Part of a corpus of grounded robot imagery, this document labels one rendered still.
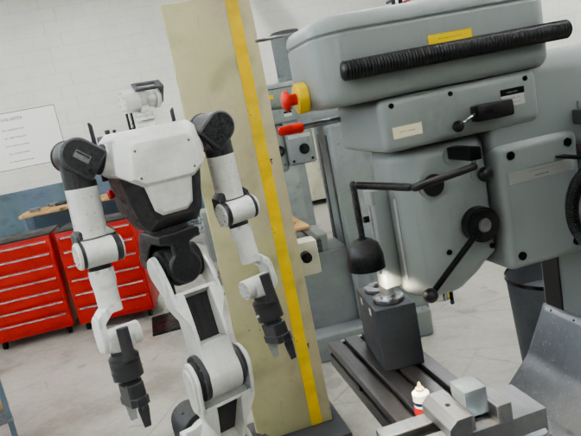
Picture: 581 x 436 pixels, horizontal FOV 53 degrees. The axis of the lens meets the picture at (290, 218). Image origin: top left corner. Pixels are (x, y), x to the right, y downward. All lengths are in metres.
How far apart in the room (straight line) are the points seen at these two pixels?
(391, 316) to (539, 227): 0.57
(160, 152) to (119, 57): 8.52
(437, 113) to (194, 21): 1.92
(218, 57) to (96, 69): 7.38
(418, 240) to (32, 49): 9.46
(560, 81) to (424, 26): 0.32
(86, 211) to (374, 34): 0.98
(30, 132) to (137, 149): 8.62
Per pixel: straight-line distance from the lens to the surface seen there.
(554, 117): 1.28
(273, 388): 3.20
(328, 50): 1.05
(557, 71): 1.28
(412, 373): 1.71
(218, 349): 1.77
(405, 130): 1.09
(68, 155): 1.67
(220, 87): 2.86
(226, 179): 1.85
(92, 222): 1.70
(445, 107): 1.13
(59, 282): 5.92
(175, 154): 1.71
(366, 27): 1.07
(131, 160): 1.66
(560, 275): 1.60
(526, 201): 1.24
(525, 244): 1.25
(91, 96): 10.16
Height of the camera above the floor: 1.76
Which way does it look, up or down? 11 degrees down
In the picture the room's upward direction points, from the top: 11 degrees counter-clockwise
